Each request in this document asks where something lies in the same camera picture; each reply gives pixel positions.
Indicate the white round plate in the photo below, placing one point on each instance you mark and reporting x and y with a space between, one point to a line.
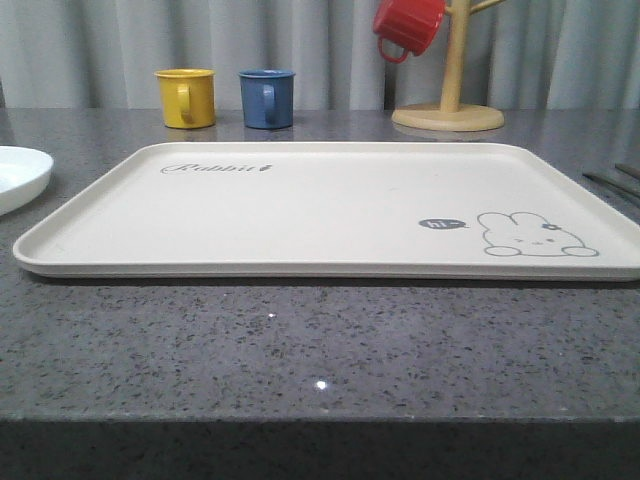
25 173

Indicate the cream rabbit serving tray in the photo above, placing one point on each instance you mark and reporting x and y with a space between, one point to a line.
330 209

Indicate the blue mug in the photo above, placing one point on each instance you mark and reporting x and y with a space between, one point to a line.
267 98

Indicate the wooden mug tree stand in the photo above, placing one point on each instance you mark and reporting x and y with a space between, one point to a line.
450 114

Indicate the yellow mug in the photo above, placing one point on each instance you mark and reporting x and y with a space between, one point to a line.
187 97

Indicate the red mug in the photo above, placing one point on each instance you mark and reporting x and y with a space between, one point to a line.
409 24

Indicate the grey curtain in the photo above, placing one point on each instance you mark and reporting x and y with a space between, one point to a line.
520 54

